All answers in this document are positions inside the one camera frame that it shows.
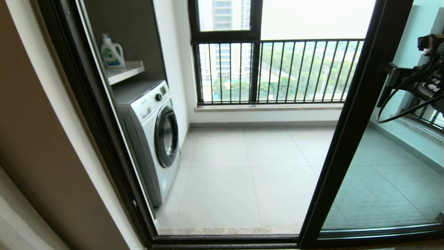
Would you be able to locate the long stone window sill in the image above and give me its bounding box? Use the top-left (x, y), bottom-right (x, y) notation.
top-left (194, 103), bottom-right (344, 113)

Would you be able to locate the silver front-loading washing machine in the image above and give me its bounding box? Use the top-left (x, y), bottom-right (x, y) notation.
top-left (113, 80), bottom-right (181, 208)

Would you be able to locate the distant high-rise building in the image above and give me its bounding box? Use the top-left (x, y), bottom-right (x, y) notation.
top-left (199, 0), bottom-right (251, 82)

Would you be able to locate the black framed sliding glass door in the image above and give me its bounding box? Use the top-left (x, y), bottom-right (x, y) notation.
top-left (317, 0), bottom-right (444, 243)
top-left (298, 0), bottom-right (444, 249)

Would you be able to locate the white wall shelf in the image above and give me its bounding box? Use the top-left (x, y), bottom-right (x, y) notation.
top-left (106, 61), bottom-right (145, 85)

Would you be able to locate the long black metal window railing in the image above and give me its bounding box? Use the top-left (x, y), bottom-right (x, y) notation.
top-left (192, 39), bottom-right (365, 105)

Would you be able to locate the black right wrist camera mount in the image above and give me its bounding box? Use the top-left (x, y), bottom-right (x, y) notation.
top-left (402, 34), bottom-right (444, 85)

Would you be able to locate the black window frame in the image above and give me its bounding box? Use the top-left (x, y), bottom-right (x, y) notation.
top-left (187, 0), bottom-right (263, 105)

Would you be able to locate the white detergent bottle green label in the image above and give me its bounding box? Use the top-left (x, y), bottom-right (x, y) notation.
top-left (100, 33), bottom-right (126, 68)

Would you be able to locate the short black metal window railing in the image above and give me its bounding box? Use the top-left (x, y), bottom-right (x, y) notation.
top-left (399, 33), bottom-right (444, 132)

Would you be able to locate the short stone window sill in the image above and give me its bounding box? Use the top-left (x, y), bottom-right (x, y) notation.
top-left (388, 116), bottom-right (444, 147)

